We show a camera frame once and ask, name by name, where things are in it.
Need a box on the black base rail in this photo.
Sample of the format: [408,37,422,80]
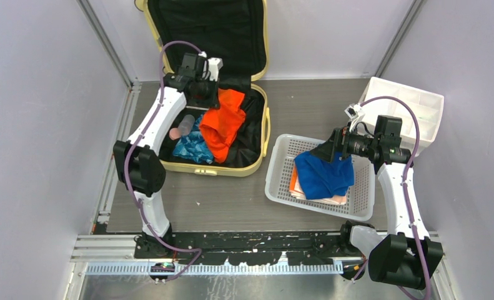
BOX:
[134,231,363,266]

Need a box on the orange and pink cloth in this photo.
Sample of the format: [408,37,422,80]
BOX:
[289,166,348,206]

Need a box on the slotted metal cable duct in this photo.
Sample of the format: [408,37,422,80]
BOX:
[84,261,343,276]

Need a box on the white divided organizer tray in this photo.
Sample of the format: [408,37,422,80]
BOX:
[358,77,445,156]

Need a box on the white perforated plastic basket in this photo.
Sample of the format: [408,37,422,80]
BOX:
[265,134,375,221]

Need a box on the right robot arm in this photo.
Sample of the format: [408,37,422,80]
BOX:
[311,115,443,290]

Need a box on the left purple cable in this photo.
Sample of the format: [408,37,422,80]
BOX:
[123,40,204,283]

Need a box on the orange garment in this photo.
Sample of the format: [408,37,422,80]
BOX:
[199,89,246,163]

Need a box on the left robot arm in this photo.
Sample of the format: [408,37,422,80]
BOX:
[113,52,223,258]

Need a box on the clear bottle pink cap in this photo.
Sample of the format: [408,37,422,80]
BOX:
[169,114,195,140]

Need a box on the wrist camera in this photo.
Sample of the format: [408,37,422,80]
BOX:
[202,52,223,82]
[344,104,365,131]

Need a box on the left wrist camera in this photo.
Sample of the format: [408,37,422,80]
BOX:
[202,52,223,82]

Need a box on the blue cloth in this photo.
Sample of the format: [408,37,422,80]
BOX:
[294,151,355,199]

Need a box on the blue patterned garment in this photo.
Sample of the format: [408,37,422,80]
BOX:
[172,115,214,164]

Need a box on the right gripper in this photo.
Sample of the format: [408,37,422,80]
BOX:
[310,121,379,163]

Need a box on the yellow hard-shell suitcase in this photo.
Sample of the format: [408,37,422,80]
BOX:
[136,1,270,177]

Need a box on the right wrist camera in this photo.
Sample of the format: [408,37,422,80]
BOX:
[344,104,365,131]

